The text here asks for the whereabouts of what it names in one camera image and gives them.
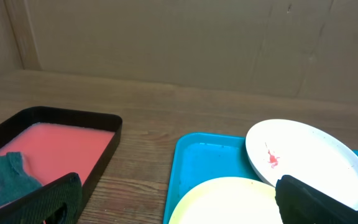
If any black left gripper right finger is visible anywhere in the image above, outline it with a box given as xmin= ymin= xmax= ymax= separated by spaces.
xmin=275 ymin=175 xmax=358 ymax=224

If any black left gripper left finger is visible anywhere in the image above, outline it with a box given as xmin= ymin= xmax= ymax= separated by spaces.
xmin=0 ymin=172 xmax=82 ymax=224

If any white plate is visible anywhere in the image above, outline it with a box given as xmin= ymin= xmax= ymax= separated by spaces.
xmin=245 ymin=119 xmax=358 ymax=210

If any orange sponge with green pad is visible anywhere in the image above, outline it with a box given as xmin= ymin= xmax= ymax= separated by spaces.
xmin=0 ymin=152 xmax=42 ymax=207

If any yellow plate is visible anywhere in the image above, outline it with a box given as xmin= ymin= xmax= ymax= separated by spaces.
xmin=169 ymin=177 xmax=283 ymax=224

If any black tray with red liquid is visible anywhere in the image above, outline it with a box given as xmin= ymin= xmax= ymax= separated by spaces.
xmin=0 ymin=106 xmax=123 ymax=218

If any blue plastic tray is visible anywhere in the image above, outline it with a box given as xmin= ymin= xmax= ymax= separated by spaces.
xmin=162 ymin=132 xmax=358 ymax=224

